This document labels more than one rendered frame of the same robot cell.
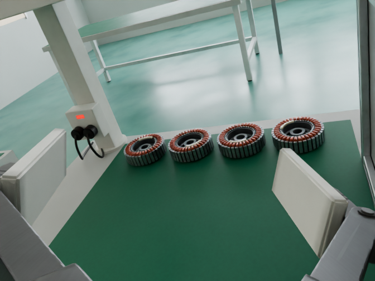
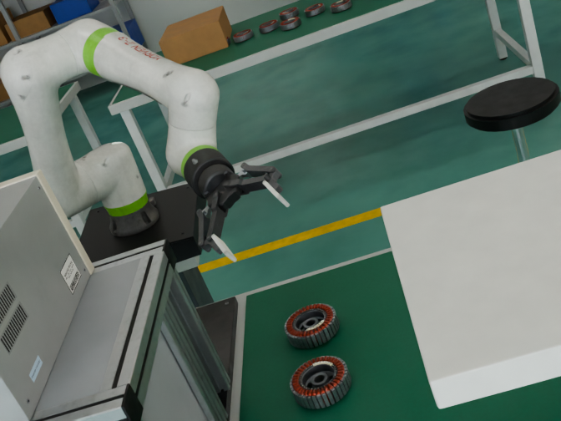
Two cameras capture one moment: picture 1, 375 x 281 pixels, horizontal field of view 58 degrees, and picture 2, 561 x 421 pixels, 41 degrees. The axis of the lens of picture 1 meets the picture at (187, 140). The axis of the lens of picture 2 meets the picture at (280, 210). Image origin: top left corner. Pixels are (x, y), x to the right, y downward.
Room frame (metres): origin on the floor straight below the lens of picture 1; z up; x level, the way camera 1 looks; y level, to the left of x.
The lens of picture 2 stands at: (1.36, -0.25, 1.66)
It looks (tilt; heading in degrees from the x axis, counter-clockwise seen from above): 25 degrees down; 165
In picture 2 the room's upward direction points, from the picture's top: 22 degrees counter-clockwise
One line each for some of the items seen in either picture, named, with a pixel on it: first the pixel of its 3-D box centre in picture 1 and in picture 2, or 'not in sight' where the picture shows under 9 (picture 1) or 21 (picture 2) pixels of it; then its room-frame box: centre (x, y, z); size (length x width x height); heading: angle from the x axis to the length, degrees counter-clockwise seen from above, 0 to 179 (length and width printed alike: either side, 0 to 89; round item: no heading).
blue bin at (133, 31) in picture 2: not in sight; (117, 41); (-6.39, 0.90, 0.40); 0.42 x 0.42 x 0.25; 65
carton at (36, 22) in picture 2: not in sight; (33, 21); (-6.68, 0.27, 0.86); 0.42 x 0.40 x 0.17; 65
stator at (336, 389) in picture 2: not in sight; (320, 381); (0.25, -0.01, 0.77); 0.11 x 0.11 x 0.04
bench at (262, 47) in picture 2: not in sight; (327, 77); (-2.52, 1.33, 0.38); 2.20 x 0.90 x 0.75; 66
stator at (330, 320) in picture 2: not in sight; (311, 325); (0.08, 0.06, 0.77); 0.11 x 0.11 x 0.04
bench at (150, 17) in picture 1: (157, 49); not in sight; (3.74, 0.01, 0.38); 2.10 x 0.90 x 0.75; 66
